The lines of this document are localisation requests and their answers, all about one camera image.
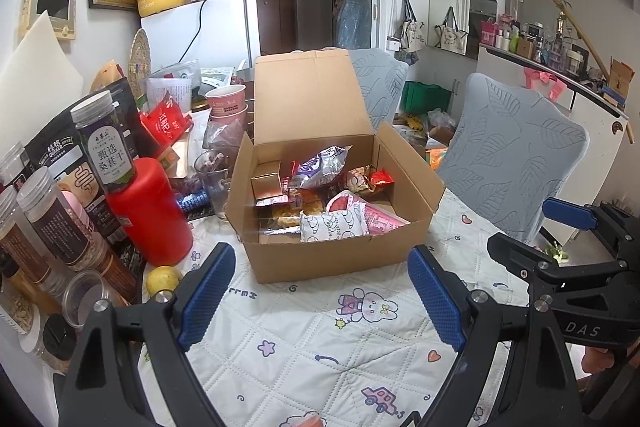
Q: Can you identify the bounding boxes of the pile of bags and boxes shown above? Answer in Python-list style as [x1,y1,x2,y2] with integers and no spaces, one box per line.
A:
[395,109,457,168]

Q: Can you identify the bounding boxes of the clear glass cup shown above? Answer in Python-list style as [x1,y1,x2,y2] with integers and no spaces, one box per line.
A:
[194,149,234,221]

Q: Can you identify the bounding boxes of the purple and silver snack packet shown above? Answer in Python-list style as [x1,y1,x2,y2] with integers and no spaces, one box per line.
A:
[290,146,352,190]

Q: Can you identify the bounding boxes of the beige wall intercom panel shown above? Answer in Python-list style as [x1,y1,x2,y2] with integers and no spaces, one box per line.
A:
[19,0,77,40]

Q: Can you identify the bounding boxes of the wide canvas tote bag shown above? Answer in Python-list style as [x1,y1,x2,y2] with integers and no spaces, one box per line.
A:
[434,7,471,56]

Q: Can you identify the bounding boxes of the person's right hand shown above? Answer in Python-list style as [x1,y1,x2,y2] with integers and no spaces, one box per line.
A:
[580,350,619,376]

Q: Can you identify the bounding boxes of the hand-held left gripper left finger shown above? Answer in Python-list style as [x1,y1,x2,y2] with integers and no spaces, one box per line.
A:
[57,243,236,427]

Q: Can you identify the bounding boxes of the red and white packet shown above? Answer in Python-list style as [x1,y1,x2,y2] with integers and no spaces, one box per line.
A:
[327,191,414,236]

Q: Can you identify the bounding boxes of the clear plastic cup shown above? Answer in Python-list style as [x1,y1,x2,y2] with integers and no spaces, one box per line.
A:
[62,269,119,328]

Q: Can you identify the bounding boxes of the white foam board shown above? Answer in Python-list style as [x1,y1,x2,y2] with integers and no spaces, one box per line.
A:
[0,14,86,120]

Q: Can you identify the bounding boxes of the jar with black lid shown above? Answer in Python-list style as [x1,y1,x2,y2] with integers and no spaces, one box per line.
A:
[42,314,79,361]

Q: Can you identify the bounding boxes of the brown cardboard box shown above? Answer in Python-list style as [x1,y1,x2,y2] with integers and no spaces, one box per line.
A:
[225,48,446,285]

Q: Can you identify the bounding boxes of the jar of seeds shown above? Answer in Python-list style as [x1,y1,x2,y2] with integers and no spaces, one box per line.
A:
[0,287,44,353]

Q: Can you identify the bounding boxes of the blue hanging plastic bag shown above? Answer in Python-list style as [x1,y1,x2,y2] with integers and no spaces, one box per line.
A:
[332,0,374,50]

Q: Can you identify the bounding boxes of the narrow canvas tote bag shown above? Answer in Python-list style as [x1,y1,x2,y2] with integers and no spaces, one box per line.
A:
[398,0,429,53]

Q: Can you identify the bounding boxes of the row of bottles on shelf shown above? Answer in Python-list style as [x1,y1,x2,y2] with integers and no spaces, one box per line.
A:
[480,14,601,78]

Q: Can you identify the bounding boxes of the white paper bag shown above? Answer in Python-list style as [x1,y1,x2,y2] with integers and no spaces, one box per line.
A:
[145,59,202,114]

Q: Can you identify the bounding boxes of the round woven mat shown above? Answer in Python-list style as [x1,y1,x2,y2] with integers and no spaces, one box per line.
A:
[127,29,153,100]

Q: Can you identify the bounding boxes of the stacked pink paper cups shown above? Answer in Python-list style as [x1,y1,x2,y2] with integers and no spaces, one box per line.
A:
[205,84,249,124]

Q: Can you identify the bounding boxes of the printed quilted tablecloth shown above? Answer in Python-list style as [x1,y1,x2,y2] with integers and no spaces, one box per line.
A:
[135,187,592,427]

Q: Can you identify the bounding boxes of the red plastic canister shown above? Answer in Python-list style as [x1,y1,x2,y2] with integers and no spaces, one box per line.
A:
[106,157,195,268]

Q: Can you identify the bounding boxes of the black power cable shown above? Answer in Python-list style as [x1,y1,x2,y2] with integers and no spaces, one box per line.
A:
[191,0,212,64]

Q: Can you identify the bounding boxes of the white fridge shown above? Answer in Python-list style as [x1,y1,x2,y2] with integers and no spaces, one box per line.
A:
[140,0,261,78]

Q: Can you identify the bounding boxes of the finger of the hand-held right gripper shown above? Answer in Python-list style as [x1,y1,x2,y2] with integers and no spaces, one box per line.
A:
[486,233,636,314]
[542,198,626,231]

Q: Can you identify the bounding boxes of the white cabinet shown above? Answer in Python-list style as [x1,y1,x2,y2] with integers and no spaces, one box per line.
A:
[475,44,631,248]

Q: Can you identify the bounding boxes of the small gold box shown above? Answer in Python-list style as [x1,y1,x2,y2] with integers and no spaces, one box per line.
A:
[250,160,284,200]

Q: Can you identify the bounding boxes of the black snack pouch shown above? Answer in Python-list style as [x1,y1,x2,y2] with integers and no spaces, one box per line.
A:
[22,77,151,190]

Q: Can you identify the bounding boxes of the blue wrapper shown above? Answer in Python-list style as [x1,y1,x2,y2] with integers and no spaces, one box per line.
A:
[177,189,211,214]

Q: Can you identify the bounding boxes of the white printed snack packet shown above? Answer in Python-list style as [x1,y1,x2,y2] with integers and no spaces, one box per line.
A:
[300,209,369,246]

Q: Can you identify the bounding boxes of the red snack bag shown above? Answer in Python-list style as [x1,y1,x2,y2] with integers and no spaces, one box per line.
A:
[140,92,194,154]

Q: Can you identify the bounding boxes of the pink bow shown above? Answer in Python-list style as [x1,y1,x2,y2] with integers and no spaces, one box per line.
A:
[522,68,569,103]

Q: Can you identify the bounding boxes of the small cardboard box on shelf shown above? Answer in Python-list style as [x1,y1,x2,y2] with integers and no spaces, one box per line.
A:
[602,59,636,106]

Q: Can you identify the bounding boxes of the brown door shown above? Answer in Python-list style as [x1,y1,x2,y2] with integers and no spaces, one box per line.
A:
[235,0,299,54]

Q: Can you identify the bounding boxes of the clear jar with white lid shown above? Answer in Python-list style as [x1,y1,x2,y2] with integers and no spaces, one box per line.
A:
[0,142,32,188]
[0,187,57,289]

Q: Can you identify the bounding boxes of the small grey covered chair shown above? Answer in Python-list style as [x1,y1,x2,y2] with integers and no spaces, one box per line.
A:
[347,48,410,132]

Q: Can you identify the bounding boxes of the clear bottle with dark berries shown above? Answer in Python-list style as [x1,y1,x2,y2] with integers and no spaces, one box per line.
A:
[70,90,137,196]

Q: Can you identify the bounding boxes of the clear jar with brown label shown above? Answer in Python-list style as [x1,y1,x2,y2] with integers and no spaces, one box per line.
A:
[15,167,94,274]

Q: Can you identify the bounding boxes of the round yellow cookie packet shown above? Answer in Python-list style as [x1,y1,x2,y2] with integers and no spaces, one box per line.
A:
[257,193,327,230]

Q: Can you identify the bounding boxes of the large grey covered chair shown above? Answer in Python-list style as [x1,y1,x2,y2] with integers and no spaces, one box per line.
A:
[436,73,591,244]

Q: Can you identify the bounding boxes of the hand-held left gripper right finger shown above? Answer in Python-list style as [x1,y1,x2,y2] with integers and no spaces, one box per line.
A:
[407,244,586,427]

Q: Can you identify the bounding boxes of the yellow round fruit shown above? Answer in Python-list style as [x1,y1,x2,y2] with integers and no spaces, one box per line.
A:
[145,266,184,298]

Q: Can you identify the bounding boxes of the green bag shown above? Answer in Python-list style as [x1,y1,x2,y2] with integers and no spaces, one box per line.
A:
[402,81,454,116]

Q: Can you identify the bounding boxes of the small red snack packet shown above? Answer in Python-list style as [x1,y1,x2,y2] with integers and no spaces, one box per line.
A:
[369,170,396,192]

